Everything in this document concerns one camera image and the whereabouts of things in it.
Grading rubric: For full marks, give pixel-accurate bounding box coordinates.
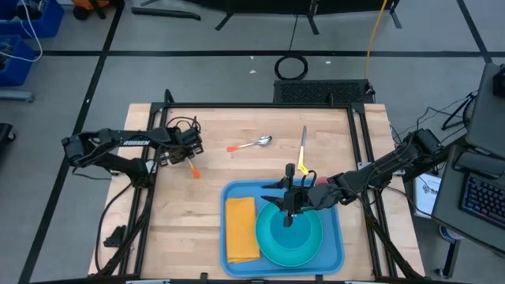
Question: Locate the black bracket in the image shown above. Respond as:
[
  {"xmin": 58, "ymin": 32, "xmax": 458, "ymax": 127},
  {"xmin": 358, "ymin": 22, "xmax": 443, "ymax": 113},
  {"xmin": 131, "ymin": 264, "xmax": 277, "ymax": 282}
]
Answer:
[{"xmin": 103, "ymin": 224, "xmax": 128, "ymax": 249}]

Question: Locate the white printed paper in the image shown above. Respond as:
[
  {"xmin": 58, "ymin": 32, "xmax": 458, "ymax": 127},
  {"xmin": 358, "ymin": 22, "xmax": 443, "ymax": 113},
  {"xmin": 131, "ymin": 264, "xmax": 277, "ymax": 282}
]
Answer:
[{"xmin": 412, "ymin": 172, "xmax": 443, "ymax": 219}]

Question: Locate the black partition screen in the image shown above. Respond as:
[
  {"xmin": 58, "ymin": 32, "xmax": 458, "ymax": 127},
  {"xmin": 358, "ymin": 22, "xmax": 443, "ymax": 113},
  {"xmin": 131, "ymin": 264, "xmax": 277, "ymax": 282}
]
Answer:
[{"xmin": 185, "ymin": 0, "xmax": 403, "ymax": 36}]

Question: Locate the black curved floor bar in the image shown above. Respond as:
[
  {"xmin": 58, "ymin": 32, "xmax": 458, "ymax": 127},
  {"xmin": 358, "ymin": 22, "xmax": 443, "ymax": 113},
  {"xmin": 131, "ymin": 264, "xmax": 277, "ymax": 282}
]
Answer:
[{"xmin": 131, "ymin": 6, "xmax": 202, "ymax": 22}]

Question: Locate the black aluminium table frame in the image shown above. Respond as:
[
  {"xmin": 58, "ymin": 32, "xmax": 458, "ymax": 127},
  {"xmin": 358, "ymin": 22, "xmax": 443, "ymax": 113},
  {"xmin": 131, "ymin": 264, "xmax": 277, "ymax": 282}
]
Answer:
[{"xmin": 88, "ymin": 88, "xmax": 425, "ymax": 284}]

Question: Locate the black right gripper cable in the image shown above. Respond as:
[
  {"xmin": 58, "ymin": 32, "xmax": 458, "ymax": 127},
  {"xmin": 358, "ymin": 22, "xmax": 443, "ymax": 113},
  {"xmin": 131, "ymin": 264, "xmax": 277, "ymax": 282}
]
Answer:
[{"xmin": 301, "ymin": 169, "xmax": 318, "ymax": 189}]

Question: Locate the teal plate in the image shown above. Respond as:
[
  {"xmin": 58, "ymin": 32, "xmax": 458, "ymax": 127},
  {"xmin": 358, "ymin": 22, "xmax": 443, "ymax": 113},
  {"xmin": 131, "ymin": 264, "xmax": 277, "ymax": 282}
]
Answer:
[{"xmin": 255, "ymin": 200, "xmax": 324, "ymax": 268}]

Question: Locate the blue storage bin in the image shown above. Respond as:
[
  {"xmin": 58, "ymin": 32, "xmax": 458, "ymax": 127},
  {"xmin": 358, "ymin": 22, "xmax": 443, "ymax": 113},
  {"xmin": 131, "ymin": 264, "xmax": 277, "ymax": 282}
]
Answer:
[
  {"xmin": 0, "ymin": 0, "xmax": 65, "ymax": 39},
  {"xmin": 0, "ymin": 34, "xmax": 36, "ymax": 88}
]

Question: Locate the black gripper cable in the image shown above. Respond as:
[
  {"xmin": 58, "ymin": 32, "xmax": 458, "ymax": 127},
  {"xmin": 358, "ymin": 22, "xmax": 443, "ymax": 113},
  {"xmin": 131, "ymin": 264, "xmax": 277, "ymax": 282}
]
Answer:
[
  {"xmin": 301, "ymin": 169, "xmax": 318, "ymax": 189},
  {"xmin": 165, "ymin": 115, "xmax": 202, "ymax": 137}
]

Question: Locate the grey floor bar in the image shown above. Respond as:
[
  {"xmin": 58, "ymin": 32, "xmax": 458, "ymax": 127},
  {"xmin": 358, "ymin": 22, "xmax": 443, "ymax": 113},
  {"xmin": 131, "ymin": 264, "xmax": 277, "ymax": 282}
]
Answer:
[{"xmin": 0, "ymin": 89, "xmax": 36, "ymax": 103}]

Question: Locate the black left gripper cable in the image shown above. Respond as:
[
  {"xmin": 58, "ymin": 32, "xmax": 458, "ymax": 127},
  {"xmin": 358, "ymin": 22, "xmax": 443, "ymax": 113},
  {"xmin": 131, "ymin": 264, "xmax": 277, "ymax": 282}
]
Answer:
[{"xmin": 165, "ymin": 115, "xmax": 202, "ymax": 137}]

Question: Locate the fork with orange handle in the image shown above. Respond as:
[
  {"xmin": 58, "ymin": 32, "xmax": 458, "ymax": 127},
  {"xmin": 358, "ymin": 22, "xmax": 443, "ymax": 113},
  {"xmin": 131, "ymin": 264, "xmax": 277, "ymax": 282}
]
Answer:
[{"xmin": 184, "ymin": 155, "xmax": 202, "ymax": 180}]

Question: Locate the black rounded floor item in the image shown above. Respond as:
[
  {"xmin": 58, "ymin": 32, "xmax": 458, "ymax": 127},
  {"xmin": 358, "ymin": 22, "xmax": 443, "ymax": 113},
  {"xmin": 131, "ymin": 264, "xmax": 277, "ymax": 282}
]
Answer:
[{"xmin": 0, "ymin": 122, "xmax": 17, "ymax": 154}]

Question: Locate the black keyboard with lit keys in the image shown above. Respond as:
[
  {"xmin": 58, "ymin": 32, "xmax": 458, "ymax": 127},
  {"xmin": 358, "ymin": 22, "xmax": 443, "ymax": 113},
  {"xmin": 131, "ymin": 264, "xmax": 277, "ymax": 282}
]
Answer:
[{"xmin": 459, "ymin": 172, "xmax": 505, "ymax": 230}]

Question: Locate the knife with yellow handle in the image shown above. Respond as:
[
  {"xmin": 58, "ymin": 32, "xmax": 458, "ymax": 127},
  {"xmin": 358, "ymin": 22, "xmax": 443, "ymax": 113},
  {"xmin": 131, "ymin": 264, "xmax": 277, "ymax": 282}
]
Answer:
[{"xmin": 297, "ymin": 125, "xmax": 309, "ymax": 169}]

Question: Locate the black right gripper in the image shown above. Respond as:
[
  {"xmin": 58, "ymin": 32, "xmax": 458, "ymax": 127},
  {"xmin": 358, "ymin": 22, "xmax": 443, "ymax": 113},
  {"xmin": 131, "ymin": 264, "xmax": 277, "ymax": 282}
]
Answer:
[{"xmin": 260, "ymin": 163, "xmax": 341, "ymax": 228}]

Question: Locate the dark grey desk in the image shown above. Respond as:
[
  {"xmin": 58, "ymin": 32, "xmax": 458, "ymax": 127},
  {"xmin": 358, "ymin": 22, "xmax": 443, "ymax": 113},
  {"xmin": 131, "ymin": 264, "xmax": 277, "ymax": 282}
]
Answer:
[{"xmin": 432, "ymin": 144, "xmax": 505, "ymax": 279}]

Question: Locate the long black table cable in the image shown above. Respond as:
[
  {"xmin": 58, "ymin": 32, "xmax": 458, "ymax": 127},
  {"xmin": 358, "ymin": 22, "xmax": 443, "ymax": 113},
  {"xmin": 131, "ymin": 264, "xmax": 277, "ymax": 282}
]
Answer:
[{"xmin": 94, "ymin": 181, "xmax": 133, "ymax": 274}]

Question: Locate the orange and black bag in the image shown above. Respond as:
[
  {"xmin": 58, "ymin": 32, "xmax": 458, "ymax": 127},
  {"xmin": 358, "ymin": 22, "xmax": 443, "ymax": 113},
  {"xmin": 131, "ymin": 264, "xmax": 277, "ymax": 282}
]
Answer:
[{"xmin": 70, "ymin": 0, "xmax": 125, "ymax": 21}]

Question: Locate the black rounded bar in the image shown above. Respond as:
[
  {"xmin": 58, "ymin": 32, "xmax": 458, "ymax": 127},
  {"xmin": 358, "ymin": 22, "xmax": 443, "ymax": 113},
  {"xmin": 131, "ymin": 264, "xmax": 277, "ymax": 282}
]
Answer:
[{"xmin": 452, "ymin": 151, "xmax": 505, "ymax": 179}]

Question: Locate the black perforated computer case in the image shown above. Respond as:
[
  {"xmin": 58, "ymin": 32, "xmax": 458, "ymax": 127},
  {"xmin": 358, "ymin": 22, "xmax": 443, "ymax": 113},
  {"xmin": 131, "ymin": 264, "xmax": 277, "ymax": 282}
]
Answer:
[{"xmin": 272, "ymin": 78, "xmax": 376, "ymax": 105}]

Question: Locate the white cable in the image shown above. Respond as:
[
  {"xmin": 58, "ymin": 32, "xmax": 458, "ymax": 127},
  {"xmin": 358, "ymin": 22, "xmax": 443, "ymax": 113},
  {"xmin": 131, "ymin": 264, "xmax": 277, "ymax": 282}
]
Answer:
[{"xmin": 0, "ymin": 0, "xmax": 43, "ymax": 63}]

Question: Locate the yellow cloth napkin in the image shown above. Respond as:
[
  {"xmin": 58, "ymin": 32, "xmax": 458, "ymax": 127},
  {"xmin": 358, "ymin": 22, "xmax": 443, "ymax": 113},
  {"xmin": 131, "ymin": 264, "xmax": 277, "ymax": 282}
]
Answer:
[{"xmin": 224, "ymin": 196, "xmax": 261, "ymax": 264}]

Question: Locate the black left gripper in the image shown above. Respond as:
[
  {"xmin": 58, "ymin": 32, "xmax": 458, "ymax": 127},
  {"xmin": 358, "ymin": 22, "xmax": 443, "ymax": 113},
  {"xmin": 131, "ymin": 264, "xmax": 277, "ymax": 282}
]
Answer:
[{"xmin": 157, "ymin": 126, "xmax": 205, "ymax": 166}]

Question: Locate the blue and white roll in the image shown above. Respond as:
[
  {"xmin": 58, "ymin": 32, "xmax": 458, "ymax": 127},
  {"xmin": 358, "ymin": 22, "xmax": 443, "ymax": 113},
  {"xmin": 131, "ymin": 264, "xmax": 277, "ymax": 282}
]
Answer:
[{"xmin": 438, "ymin": 224, "xmax": 463, "ymax": 242}]

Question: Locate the yellow hanging cable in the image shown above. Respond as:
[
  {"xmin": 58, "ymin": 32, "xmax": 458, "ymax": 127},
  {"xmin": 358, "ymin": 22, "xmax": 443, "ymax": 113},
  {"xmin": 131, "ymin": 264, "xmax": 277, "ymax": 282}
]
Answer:
[{"xmin": 363, "ymin": 0, "xmax": 390, "ymax": 80}]

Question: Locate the black coiled cable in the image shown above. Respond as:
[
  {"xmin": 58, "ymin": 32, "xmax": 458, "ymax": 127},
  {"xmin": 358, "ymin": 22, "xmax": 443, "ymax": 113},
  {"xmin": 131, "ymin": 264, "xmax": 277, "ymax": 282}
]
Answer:
[{"xmin": 274, "ymin": 54, "xmax": 309, "ymax": 81}]

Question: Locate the blue plastic tray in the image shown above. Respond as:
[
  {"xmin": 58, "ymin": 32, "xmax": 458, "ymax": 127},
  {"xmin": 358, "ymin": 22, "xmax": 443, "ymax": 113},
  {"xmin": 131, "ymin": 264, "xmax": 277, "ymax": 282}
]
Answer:
[{"xmin": 219, "ymin": 179, "xmax": 346, "ymax": 279}]

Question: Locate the grey flat monitor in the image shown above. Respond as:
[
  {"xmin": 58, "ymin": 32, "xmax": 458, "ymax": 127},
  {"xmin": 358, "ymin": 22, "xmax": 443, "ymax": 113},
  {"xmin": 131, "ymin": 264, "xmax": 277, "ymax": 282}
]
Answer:
[{"xmin": 465, "ymin": 62, "xmax": 505, "ymax": 159}]

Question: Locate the light blue bowl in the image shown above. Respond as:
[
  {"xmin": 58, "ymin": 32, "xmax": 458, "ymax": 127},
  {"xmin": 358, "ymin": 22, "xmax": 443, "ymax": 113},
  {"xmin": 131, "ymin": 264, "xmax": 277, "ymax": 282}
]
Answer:
[{"xmin": 269, "ymin": 211, "xmax": 312, "ymax": 251}]

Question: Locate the spoon with orange handle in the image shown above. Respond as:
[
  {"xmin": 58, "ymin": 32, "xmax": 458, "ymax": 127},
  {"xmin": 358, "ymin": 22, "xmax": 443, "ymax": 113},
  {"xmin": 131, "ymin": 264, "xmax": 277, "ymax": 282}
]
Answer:
[{"xmin": 226, "ymin": 135, "xmax": 274, "ymax": 154}]

